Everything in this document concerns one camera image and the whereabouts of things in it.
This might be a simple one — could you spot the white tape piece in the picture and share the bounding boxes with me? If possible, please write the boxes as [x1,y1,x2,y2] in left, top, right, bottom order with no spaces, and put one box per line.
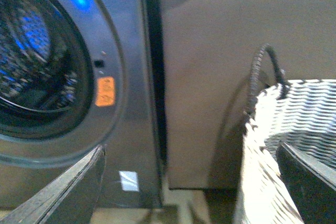
[119,171,140,192]

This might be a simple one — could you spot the grey front-load washing machine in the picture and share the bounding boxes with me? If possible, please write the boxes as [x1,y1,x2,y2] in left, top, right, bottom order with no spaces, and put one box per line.
[1,0,162,209]

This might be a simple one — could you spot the orange warning sticker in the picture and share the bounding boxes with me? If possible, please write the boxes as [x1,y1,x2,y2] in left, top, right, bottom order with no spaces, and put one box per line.
[95,77,116,107]

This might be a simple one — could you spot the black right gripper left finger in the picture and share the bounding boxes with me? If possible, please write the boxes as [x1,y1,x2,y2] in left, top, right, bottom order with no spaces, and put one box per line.
[1,145,106,223]

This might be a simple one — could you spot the white woven laundry basket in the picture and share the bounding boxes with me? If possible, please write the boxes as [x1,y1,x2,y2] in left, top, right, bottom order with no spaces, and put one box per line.
[233,44,335,223]

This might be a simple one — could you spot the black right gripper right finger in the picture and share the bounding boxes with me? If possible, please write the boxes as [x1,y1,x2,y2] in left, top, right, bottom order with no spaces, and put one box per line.
[276,141,335,223]

